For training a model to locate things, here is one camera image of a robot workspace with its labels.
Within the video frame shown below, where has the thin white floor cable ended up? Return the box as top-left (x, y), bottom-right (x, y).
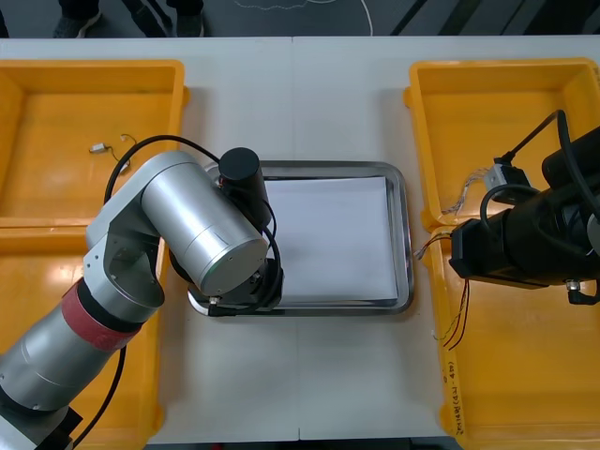
top-left (232, 0), bottom-right (376, 38)

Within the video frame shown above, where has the black harness with white connectors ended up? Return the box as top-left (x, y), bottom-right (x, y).
top-left (88, 134), bottom-right (137, 165)

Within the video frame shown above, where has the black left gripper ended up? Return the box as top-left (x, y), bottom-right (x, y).
top-left (219, 260), bottom-right (286, 314)

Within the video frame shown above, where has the red and green-yellow wire harness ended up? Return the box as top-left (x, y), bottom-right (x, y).
top-left (413, 229), bottom-right (474, 353)

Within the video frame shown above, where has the white paper sheet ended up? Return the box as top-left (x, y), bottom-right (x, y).
top-left (264, 174), bottom-right (400, 304)

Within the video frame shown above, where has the steel tray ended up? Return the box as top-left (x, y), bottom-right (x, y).
top-left (187, 159), bottom-right (416, 317)

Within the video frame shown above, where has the yellow-orange plastic bin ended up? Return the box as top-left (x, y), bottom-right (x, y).
top-left (423, 224), bottom-right (600, 441)
top-left (0, 226), bottom-right (169, 447)
top-left (403, 56), bottom-right (600, 234)
top-left (0, 59), bottom-right (191, 232)

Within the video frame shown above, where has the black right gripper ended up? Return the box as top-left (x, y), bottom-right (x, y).
top-left (448, 209), bottom-right (522, 289)

